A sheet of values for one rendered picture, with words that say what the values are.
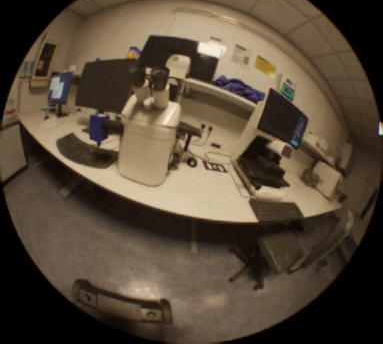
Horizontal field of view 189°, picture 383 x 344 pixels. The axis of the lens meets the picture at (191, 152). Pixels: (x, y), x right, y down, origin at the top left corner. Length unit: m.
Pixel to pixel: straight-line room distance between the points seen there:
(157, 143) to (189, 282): 1.02
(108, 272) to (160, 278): 0.39
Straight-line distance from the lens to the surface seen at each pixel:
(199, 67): 1.05
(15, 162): 2.29
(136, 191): 0.42
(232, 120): 1.17
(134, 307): 0.87
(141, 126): 0.35
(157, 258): 1.08
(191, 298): 1.09
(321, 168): 2.31
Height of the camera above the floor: 1.04
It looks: 20 degrees down
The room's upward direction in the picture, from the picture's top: 18 degrees clockwise
